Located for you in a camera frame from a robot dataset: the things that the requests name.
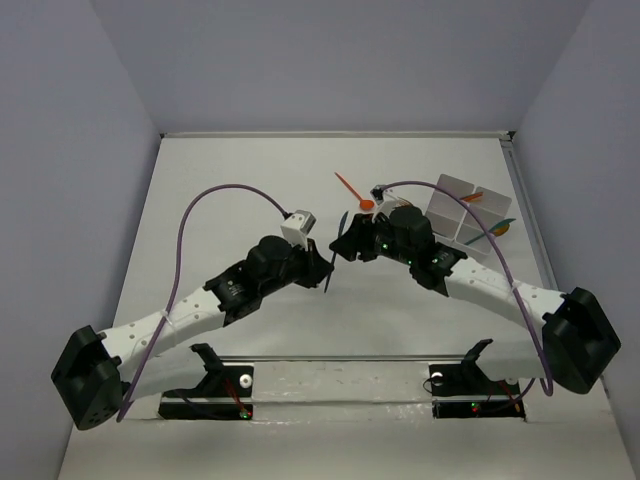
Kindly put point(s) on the orange plastic spoon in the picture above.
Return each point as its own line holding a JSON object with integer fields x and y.
{"x": 364, "y": 204}

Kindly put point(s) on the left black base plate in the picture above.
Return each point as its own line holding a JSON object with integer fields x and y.
{"x": 223, "y": 394}

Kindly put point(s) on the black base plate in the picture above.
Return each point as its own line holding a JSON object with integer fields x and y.
{"x": 462, "y": 391}
{"x": 223, "y": 394}

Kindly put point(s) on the teal plastic knife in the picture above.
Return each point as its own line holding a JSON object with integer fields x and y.
{"x": 483, "y": 235}

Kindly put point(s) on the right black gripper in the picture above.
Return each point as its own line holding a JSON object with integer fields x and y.
{"x": 357, "y": 237}

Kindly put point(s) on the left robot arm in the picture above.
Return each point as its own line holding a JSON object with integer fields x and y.
{"x": 97, "y": 373}

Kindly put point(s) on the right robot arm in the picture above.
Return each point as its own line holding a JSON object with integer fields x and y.
{"x": 569, "y": 338}

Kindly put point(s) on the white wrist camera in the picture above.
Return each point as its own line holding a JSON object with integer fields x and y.
{"x": 385, "y": 202}
{"x": 296, "y": 228}

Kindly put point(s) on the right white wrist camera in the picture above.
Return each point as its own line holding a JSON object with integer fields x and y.
{"x": 385, "y": 202}

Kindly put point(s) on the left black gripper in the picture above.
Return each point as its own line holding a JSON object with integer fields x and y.
{"x": 314, "y": 265}

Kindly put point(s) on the white divided container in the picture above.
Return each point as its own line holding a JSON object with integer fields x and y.
{"x": 453, "y": 224}

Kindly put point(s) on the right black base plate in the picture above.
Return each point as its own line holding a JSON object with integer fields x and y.
{"x": 462, "y": 391}

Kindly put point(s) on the copper metal spoon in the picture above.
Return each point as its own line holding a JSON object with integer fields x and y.
{"x": 500, "y": 230}

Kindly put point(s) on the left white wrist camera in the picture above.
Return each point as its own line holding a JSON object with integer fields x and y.
{"x": 296, "y": 228}

